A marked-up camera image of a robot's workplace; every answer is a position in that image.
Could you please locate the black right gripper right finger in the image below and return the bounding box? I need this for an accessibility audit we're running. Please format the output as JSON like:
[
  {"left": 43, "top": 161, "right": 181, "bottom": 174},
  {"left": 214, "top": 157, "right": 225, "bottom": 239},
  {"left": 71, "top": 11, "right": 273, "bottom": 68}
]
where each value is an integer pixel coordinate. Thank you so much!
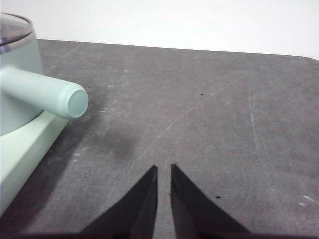
[{"left": 169, "top": 163, "right": 250, "bottom": 239}]

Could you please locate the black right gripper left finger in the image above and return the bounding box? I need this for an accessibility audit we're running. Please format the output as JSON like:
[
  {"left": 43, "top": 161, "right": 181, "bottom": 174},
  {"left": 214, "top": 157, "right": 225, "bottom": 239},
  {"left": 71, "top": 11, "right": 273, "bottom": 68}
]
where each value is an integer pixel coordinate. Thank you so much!
[{"left": 81, "top": 164, "right": 160, "bottom": 239}]

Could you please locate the glass lid with green knob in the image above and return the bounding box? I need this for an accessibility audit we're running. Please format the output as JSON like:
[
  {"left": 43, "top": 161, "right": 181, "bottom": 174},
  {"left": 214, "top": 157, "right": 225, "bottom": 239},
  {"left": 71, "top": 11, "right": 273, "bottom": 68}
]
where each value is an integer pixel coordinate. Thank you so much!
[{"left": 0, "top": 12, "right": 34, "bottom": 48}]

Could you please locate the mint green breakfast machine base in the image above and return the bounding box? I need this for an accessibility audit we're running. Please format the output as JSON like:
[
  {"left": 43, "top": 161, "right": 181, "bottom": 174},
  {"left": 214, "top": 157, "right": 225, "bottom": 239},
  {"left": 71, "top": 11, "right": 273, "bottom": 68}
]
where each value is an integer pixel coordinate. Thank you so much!
[{"left": 0, "top": 111, "right": 70, "bottom": 215}]

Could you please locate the mint green handled pot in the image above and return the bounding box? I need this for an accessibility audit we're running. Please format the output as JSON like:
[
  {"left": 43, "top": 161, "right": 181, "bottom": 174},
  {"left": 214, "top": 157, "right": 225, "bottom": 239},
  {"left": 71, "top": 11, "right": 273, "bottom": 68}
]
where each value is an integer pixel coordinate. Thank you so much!
[{"left": 0, "top": 32, "right": 90, "bottom": 136}]

